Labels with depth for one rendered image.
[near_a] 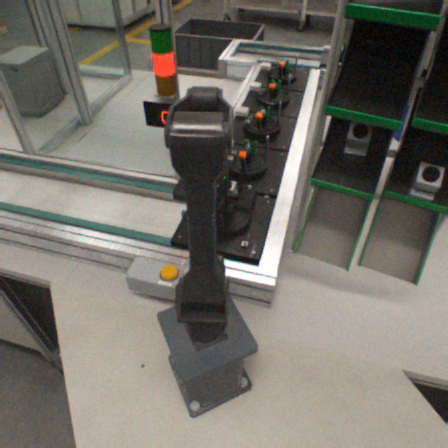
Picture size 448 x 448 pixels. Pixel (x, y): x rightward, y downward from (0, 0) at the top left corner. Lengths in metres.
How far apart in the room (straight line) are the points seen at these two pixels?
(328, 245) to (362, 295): 0.20
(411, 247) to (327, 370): 0.34
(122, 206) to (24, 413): 1.12
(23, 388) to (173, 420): 1.24
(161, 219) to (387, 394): 0.73
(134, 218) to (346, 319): 0.66
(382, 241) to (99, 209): 0.81
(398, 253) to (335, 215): 0.17
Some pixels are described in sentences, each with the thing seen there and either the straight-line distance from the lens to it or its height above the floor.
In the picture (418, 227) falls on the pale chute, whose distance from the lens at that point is 0.93.
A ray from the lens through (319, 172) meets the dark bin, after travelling 0.79.
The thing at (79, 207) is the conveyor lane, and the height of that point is 0.92.
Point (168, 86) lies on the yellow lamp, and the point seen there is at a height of 1.29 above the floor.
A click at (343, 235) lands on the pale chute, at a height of 1.04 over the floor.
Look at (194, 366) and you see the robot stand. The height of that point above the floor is 1.06.
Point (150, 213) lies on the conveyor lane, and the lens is 1.11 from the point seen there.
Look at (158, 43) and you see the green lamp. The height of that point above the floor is 1.39.
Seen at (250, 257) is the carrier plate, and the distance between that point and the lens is 0.90.
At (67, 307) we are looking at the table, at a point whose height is 0.86.
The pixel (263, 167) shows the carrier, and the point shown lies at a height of 0.99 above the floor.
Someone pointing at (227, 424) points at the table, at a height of 0.86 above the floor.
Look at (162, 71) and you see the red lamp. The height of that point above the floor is 1.32.
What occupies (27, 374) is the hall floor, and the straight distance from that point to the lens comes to 2.01.
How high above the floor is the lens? 1.66
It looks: 45 degrees down
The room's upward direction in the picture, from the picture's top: straight up
